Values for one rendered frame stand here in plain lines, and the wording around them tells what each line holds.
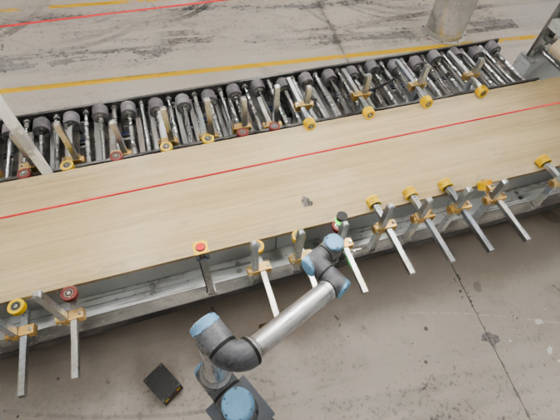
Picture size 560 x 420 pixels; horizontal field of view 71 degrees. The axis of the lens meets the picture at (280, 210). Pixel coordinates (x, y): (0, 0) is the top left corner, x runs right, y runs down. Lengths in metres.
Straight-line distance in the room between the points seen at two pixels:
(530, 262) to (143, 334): 3.12
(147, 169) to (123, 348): 1.28
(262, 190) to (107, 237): 0.93
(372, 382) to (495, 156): 1.76
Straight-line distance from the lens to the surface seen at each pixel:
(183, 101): 3.12
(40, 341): 2.52
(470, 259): 3.64
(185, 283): 2.48
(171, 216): 2.39
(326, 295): 1.67
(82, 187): 2.68
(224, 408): 2.01
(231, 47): 5.17
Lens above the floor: 2.86
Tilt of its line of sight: 56 degrees down
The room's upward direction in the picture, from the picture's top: 4 degrees clockwise
